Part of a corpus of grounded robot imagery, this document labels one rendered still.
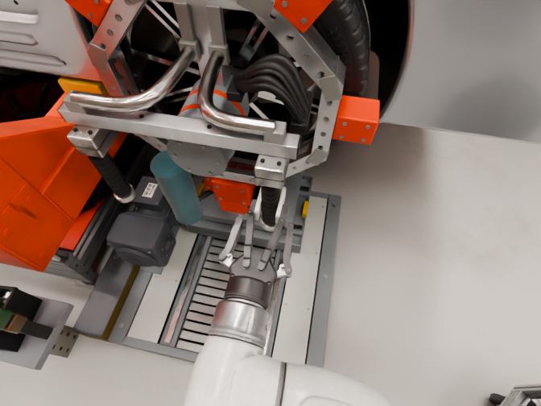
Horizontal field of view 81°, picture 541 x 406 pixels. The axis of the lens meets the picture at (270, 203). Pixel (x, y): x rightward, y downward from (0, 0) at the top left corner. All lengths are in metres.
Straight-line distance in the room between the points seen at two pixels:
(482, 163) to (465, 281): 0.72
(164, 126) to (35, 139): 0.48
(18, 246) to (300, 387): 0.75
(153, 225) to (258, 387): 0.78
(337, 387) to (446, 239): 1.30
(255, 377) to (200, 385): 0.07
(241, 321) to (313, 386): 0.13
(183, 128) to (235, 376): 0.38
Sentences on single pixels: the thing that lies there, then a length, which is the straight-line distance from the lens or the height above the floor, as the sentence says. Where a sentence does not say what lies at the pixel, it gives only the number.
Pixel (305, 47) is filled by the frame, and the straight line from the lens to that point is 0.63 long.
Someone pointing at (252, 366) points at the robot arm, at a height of 0.87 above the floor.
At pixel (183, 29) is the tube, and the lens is 0.67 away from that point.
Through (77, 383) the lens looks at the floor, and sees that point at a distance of 1.54.
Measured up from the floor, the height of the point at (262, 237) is 0.15.
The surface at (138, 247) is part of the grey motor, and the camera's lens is 1.14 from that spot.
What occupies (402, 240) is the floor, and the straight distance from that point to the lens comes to 1.63.
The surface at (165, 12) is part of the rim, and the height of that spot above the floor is 1.00.
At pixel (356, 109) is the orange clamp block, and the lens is 0.74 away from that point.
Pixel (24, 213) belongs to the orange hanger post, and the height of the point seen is 0.69.
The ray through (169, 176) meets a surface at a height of 0.73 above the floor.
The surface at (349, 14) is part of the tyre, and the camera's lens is 0.70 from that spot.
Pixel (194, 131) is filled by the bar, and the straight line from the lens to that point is 0.55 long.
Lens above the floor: 1.36
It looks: 58 degrees down
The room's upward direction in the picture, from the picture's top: straight up
